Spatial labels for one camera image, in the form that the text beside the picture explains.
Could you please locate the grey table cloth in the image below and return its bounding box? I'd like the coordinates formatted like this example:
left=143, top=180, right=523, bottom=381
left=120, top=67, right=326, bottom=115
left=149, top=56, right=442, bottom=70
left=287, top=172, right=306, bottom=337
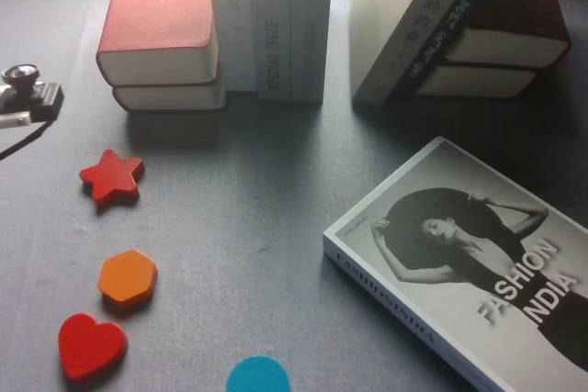
left=0, top=0, right=588, bottom=392

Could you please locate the red wooden heart block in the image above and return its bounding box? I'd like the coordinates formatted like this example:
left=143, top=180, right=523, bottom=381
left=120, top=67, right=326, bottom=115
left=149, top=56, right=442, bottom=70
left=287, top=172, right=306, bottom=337
left=58, top=313, right=129, bottom=382

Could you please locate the black camera cable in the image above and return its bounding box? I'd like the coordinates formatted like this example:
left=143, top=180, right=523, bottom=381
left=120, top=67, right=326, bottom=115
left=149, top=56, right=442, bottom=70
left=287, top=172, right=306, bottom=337
left=0, top=119, right=52, bottom=162

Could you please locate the white Special Issue book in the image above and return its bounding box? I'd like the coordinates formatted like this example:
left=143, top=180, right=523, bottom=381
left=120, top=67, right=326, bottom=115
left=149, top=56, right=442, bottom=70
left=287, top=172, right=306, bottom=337
left=255, top=0, right=294, bottom=102

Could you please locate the red book with gold emblem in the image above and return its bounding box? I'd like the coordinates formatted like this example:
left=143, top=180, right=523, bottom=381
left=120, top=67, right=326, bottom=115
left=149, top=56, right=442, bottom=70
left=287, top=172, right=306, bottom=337
left=95, top=0, right=221, bottom=88

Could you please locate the white Fashion India book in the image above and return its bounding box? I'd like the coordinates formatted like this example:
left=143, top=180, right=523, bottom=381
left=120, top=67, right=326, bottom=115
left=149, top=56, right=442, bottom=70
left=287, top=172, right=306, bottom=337
left=322, top=136, right=588, bottom=392

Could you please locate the blue wooden round block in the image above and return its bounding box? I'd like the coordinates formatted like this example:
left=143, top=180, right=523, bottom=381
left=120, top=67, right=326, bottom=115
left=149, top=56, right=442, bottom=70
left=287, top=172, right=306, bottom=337
left=226, top=354, right=292, bottom=392

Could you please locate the red wooden star block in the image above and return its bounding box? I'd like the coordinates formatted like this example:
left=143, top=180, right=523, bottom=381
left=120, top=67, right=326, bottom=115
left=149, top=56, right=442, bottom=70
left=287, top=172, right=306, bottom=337
left=79, top=148, right=146, bottom=209

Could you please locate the orange wooden hexagon block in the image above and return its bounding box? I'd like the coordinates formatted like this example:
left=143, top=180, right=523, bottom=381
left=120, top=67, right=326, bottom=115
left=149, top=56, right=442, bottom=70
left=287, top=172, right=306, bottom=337
left=98, top=249, right=159, bottom=308

